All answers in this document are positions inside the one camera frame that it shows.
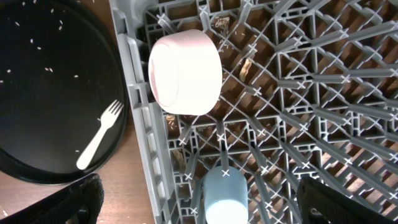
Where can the white plastic fork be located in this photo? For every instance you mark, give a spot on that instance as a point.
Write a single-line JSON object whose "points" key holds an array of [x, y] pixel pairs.
{"points": [[107, 120]]}

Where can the pink bowl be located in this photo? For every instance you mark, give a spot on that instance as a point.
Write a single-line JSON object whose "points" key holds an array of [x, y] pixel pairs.
{"points": [[185, 73]]}

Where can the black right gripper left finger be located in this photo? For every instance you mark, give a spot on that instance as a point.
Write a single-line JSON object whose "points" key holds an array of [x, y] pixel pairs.
{"points": [[80, 202]]}

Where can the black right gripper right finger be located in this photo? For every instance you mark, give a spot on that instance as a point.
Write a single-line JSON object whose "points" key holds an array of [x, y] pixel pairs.
{"points": [[320, 204]]}

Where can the grey dishwasher rack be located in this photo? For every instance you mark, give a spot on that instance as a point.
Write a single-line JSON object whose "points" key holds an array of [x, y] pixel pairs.
{"points": [[309, 88]]}

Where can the light blue cup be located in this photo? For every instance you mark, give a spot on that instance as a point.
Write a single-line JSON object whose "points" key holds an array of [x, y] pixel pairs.
{"points": [[225, 197]]}

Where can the round black tray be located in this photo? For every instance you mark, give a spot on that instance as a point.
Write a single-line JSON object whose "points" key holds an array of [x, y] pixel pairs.
{"points": [[60, 69]]}

